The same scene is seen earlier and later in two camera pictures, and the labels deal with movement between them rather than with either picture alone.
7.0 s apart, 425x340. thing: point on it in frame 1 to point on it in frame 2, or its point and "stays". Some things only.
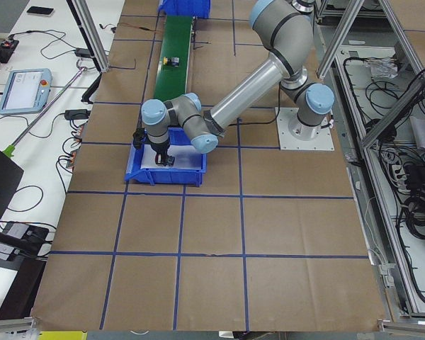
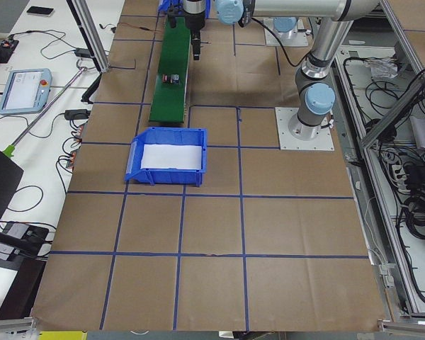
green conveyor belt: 171,81 stays
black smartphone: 40,10 stays
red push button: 164,161 to 171,78
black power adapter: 82,52 stays
